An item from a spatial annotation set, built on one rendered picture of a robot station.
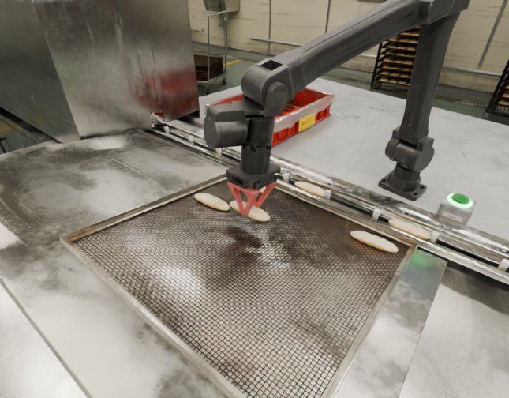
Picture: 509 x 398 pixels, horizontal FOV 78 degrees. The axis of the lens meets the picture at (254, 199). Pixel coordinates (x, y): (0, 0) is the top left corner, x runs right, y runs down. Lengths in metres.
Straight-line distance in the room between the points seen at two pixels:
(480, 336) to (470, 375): 0.09
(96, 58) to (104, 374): 0.93
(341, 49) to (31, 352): 0.77
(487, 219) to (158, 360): 0.89
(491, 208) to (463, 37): 4.19
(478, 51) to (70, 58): 4.73
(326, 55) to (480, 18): 4.58
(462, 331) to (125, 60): 1.18
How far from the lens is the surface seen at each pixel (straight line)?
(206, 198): 0.75
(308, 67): 0.59
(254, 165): 0.59
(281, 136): 1.24
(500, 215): 1.10
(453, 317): 0.77
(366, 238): 0.72
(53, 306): 0.55
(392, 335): 0.55
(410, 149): 0.96
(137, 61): 1.25
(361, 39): 0.66
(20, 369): 0.73
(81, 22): 1.15
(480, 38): 5.17
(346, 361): 0.48
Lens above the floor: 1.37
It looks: 36 degrees down
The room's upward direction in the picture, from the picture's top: straight up
